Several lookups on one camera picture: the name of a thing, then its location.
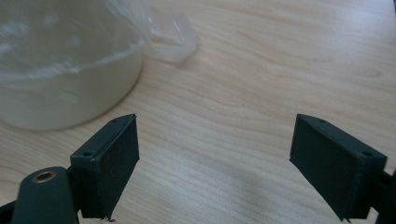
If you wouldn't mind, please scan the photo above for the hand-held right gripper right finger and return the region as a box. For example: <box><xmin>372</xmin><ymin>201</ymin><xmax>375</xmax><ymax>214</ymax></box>
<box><xmin>289</xmin><ymin>113</ymin><xmax>389</xmax><ymax>222</ymax></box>

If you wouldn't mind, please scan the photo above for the white round bin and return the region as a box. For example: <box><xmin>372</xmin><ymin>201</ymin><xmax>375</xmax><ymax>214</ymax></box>
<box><xmin>0</xmin><ymin>0</ymin><xmax>146</xmax><ymax>132</ymax></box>

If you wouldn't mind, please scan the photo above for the clear plastic bin liner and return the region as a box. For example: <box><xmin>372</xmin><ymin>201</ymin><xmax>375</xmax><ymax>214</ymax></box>
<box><xmin>0</xmin><ymin>0</ymin><xmax>200</xmax><ymax>91</ymax></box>

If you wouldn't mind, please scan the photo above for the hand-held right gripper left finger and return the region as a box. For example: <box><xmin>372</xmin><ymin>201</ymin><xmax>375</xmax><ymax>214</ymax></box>
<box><xmin>69</xmin><ymin>113</ymin><xmax>140</xmax><ymax>221</ymax></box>

